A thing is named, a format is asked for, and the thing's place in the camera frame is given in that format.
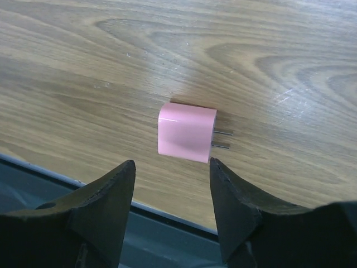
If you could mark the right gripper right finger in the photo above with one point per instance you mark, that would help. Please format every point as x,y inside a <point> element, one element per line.
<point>257,229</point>

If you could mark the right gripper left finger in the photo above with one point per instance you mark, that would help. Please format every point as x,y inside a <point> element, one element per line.
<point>85,228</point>

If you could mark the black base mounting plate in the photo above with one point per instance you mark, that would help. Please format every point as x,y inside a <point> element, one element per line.
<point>152,238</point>

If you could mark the pink usb charger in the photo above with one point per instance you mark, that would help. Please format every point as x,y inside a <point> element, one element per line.
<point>187,132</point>

